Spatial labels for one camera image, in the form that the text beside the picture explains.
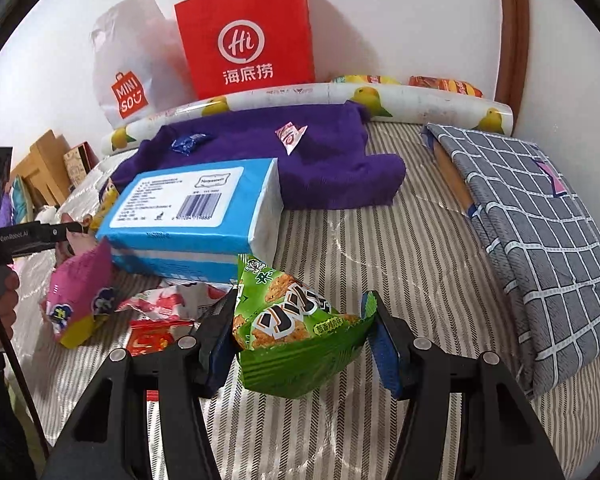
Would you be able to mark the purple towel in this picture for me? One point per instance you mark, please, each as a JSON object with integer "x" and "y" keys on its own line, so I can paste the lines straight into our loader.
{"x": 325, "y": 170}

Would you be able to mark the person's left hand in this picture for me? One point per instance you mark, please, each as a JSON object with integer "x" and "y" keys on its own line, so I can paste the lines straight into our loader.
{"x": 2, "y": 320}

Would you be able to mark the white plastic bag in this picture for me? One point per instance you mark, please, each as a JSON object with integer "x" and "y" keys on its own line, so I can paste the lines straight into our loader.
{"x": 130, "y": 45}

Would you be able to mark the colourful printed bag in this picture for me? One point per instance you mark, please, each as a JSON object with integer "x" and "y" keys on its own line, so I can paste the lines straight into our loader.
{"x": 15, "y": 200}

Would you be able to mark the striped bed sheet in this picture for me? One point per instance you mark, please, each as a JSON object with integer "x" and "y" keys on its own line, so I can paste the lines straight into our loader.
{"x": 380, "y": 250}

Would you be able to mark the small blue candy packet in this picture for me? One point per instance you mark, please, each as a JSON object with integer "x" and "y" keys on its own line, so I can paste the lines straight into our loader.
{"x": 187, "y": 142}

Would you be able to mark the red white printed snack packet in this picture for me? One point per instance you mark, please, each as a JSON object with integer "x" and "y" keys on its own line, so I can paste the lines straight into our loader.
{"x": 165, "y": 302}

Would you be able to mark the yellow snack packet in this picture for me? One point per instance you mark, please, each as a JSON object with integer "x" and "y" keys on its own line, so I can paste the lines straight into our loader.
{"x": 367, "y": 80}

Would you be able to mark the orange snack packet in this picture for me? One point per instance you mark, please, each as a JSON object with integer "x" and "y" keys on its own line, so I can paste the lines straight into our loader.
{"x": 445, "y": 85}

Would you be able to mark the red gold snack packet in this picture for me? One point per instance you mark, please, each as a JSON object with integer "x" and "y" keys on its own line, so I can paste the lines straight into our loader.
{"x": 152, "y": 337}

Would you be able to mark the person's left forearm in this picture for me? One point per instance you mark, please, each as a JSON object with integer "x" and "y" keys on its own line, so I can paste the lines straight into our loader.
{"x": 0, "y": 420}

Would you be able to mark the pink yellow-edged snack packet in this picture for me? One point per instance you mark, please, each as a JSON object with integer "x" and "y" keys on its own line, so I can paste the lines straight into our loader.
{"x": 77, "y": 295}

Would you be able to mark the red paper bag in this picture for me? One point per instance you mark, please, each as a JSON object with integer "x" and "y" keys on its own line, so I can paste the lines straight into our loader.
{"x": 245, "y": 40}

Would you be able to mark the green snack packet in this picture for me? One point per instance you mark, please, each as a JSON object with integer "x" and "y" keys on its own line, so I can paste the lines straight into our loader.
{"x": 300, "y": 345}

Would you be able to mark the small yellow packet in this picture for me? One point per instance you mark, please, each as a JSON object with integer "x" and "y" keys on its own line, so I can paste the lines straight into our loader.
{"x": 107, "y": 200}

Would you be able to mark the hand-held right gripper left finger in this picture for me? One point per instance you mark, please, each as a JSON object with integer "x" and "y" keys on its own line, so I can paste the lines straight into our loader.
{"x": 221, "y": 345}

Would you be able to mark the brown wooden door frame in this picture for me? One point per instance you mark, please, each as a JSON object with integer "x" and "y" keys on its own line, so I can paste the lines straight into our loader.
{"x": 512, "y": 30}

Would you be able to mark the small pink white packet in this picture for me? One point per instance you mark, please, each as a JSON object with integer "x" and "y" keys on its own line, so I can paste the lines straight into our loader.
{"x": 290, "y": 136}

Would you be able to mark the blue tissue pack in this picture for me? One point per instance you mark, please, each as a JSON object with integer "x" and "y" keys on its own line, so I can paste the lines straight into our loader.
{"x": 190, "y": 220}

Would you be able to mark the wooden stool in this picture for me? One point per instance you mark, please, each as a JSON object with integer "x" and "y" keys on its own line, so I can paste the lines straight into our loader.
{"x": 42, "y": 165}

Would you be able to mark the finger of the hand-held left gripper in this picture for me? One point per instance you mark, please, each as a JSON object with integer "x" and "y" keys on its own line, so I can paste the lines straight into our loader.
{"x": 55, "y": 232}

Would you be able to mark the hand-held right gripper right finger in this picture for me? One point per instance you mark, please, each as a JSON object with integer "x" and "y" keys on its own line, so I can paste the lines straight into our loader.
{"x": 380, "y": 352}

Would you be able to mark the lemon print rolled mat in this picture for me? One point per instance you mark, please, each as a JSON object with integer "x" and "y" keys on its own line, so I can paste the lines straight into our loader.
{"x": 430, "y": 97}

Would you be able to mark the patterned cardboard box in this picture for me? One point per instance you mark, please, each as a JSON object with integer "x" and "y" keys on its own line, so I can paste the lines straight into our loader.
{"x": 80, "y": 165}

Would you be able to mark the grey checked folded cloth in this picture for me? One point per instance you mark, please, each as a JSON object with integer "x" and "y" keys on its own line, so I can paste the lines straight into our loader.
{"x": 540, "y": 240}

